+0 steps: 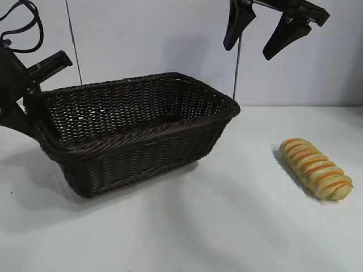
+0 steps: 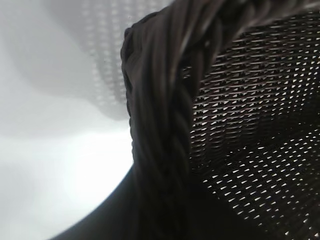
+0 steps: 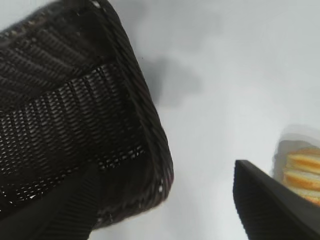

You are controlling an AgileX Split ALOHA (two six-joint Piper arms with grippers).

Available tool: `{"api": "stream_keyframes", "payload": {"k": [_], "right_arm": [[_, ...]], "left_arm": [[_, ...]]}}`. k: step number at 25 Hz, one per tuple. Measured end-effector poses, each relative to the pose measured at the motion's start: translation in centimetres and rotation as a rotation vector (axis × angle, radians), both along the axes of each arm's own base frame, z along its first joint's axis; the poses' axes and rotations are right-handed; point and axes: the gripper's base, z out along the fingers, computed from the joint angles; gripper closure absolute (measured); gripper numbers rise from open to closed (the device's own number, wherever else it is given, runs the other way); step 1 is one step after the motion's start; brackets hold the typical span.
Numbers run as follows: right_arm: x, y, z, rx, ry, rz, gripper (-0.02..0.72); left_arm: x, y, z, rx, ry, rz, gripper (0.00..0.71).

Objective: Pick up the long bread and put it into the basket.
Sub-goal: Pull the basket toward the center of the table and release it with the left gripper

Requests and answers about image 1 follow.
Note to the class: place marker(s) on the thin grey rod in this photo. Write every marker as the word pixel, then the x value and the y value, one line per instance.
pixel 237 71
pixel 73 42

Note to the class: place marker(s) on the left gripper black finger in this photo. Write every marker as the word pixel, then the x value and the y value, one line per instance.
pixel 39 105
pixel 24 119

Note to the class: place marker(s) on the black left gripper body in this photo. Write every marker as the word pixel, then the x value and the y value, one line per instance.
pixel 14 71

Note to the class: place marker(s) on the long striped bread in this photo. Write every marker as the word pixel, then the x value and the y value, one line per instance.
pixel 314 170

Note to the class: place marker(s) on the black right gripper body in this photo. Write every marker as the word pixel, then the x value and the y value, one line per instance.
pixel 303 11

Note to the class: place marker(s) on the dark brown wicker basket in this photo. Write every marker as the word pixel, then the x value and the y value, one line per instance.
pixel 136 158

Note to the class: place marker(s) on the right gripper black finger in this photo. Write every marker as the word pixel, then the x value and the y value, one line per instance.
pixel 285 37
pixel 239 22

